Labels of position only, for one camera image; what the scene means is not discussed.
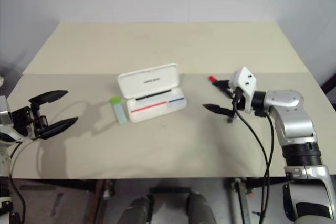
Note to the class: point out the green highlighter pen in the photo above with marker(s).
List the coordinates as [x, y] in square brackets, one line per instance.
[119, 111]

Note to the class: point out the grey rounded shape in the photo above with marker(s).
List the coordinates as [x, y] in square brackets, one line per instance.
[200, 209]
[137, 211]

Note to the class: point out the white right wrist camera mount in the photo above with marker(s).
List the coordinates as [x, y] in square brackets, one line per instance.
[244, 81]

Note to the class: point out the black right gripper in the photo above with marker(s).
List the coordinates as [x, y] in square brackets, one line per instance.
[242, 103]

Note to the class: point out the white pen case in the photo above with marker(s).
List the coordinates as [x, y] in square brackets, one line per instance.
[149, 95]

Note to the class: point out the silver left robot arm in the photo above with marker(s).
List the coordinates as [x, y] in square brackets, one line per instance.
[4, 117]

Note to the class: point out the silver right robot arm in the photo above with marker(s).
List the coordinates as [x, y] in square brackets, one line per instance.
[294, 119]

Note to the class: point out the black marker with red cap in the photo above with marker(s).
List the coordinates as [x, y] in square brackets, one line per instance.
[212, 79]

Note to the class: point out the black crossbar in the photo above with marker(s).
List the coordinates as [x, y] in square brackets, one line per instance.
[169, 190]

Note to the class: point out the metal table leg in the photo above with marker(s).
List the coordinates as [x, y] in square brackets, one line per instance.
[241, 203]
[101, 200]

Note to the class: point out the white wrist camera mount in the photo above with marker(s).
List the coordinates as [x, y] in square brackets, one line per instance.
[8, 136]
[244, 81]

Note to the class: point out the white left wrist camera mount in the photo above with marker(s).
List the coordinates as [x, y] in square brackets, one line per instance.
[8, 136]

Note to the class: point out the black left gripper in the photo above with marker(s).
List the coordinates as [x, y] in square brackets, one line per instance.
[26, 120]

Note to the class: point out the dark object at wall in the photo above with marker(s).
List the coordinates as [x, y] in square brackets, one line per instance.
[330, 82]

